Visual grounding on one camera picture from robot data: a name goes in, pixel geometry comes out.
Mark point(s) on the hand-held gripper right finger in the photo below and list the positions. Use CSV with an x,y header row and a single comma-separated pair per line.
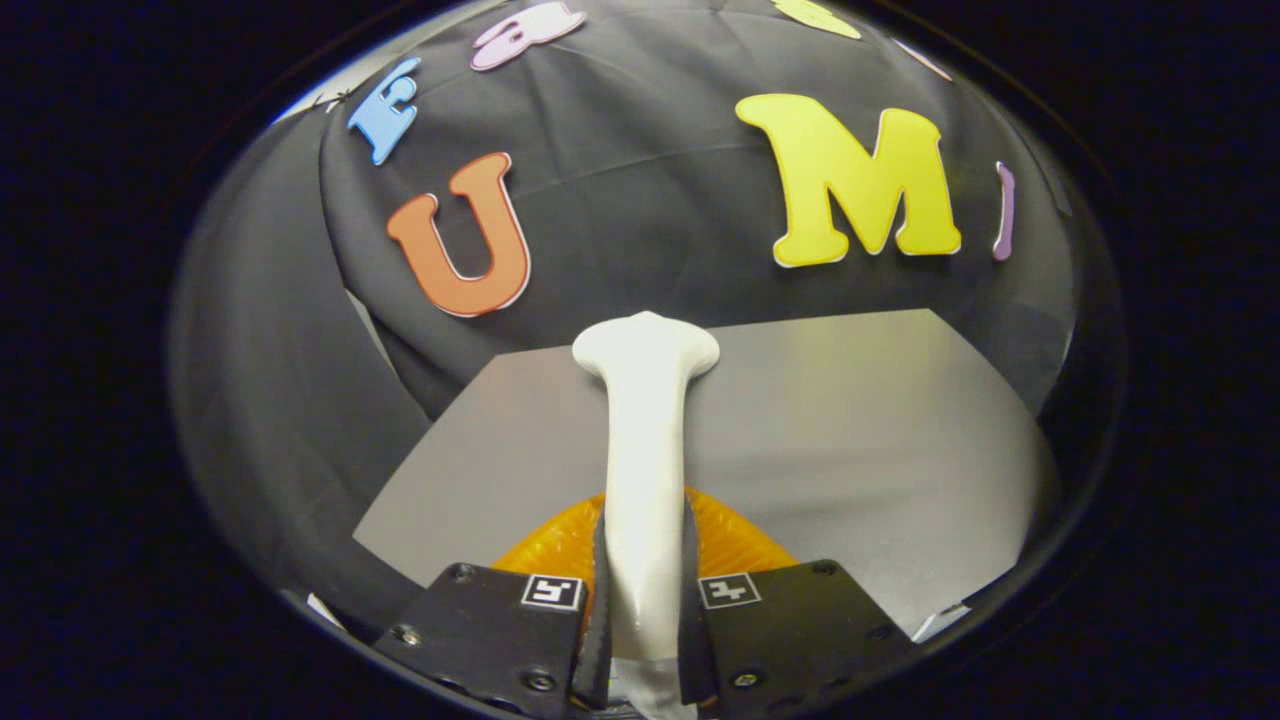
x,y
800,630

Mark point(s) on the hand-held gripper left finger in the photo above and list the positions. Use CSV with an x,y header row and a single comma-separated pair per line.
x,y
480,630

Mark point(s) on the white garment steamer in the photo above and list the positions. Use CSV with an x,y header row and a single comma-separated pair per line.
x,y
645,450

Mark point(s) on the grey filing cabinet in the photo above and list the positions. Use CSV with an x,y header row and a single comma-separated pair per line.
x,y
850,450

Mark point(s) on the black backdrop cloth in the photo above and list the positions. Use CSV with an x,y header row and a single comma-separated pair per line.
x,y
620,200

